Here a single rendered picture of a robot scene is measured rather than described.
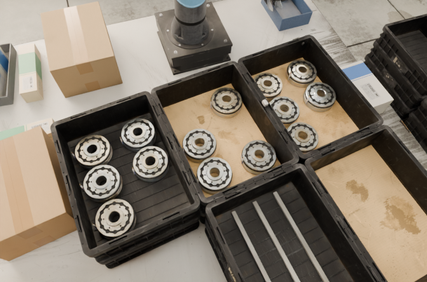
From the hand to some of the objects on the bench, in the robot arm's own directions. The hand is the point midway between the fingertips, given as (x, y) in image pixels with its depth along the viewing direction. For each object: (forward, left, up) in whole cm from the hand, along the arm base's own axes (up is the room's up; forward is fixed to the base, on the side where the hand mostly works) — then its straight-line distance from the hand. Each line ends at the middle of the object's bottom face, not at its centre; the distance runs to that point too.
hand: (272, 7), depth 151 cm
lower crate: (-75, +64, -4) cm, 99 cm away
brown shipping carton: (-17, +81, -7) cm, 83 cm away
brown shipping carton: (-73, +96, -5) cm, 120 cm away
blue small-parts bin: (+1, -7, -5) cm, 9 cm away
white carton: (-49, -22, -3) cm, 54 cm away
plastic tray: (-22, +118, -7) cm, 120 cm away
